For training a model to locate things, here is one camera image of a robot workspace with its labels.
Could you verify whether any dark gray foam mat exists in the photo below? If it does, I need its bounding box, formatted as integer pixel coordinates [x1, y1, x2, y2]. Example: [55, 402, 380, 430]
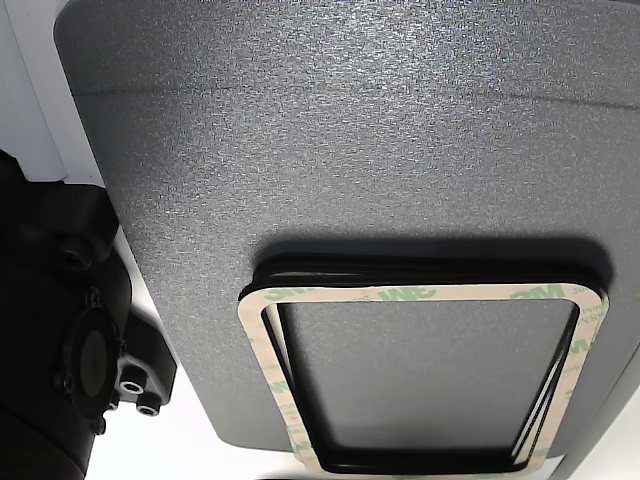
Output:
[52, 0, 640, 474]

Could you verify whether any rectangular frame with tape liner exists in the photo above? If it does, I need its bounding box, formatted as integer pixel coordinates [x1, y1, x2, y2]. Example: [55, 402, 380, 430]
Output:
[239, 267, 609, 464]
[238, 283, 610, 475]

